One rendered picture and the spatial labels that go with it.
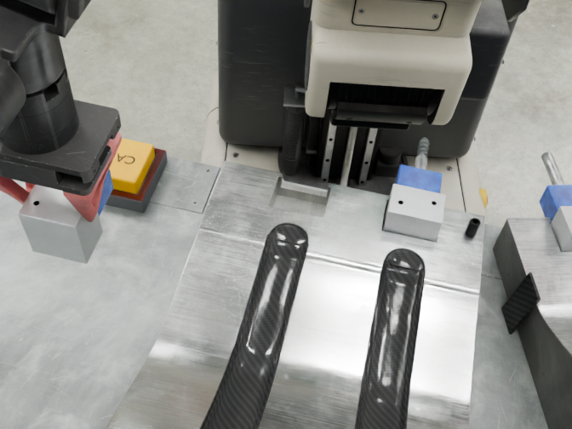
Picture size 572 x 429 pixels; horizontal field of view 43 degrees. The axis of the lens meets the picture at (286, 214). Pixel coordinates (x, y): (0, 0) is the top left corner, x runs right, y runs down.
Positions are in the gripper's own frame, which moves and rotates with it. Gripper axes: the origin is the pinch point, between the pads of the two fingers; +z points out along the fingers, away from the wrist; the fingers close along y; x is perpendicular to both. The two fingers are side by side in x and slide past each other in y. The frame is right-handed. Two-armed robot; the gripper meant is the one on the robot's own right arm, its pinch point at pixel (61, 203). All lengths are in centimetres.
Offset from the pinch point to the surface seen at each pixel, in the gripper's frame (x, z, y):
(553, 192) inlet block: 20.9, 8.6, 43.2
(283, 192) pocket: 13.0, 8.6, 16.2
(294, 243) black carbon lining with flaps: 5.8, 6.6, 18.9
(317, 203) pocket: 13.0, 9.0, 19.8
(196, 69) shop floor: 124, 99, -32
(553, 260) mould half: 13.1, 9.7, 43.7
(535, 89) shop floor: 146, 100, 68
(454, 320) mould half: 1.6, 6.3, 34.1
